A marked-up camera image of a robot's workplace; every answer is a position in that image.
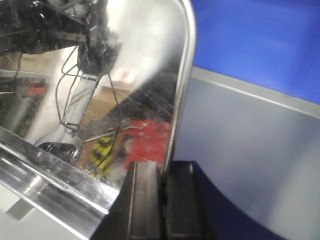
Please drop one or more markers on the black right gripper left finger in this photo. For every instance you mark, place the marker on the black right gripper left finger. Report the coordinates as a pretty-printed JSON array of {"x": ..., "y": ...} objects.
[{"x": 136, "y": 214}]

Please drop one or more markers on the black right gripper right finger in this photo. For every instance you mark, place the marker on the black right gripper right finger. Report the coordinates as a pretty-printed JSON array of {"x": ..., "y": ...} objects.
[{"x": 185, "y": 215}]

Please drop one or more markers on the silver metal tray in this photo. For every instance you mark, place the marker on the silver metal tray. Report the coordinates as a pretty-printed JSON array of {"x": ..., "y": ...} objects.
[{"x": 86, "y": 88}]

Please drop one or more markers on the large blue upper crate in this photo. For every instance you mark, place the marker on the large blue upper crate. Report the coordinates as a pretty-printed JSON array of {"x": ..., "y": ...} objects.
[{"x": 271, "y": 43}]

